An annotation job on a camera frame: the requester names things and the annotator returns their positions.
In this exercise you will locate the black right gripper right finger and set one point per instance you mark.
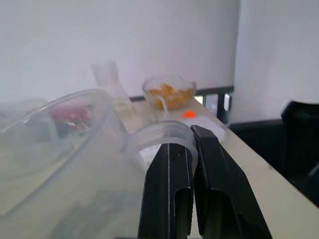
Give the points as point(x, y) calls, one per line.
point(224, 189)

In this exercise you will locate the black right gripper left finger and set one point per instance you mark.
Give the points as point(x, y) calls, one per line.
point(159, 199)

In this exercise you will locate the clear plastic blender jar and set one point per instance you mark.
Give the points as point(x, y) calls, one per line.
point(74, 179)

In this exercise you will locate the orange segments pile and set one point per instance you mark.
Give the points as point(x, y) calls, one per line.
point(172, 95)

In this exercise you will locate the white power strip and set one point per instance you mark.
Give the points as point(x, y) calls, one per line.
point(207, 124)

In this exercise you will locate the black chair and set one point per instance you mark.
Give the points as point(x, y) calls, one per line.
point(301, 139)

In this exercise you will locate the clear glass bowl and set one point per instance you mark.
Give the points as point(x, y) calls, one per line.
point(152, 84)

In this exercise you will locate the red blurred object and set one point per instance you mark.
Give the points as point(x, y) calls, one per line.
point(69, 115)

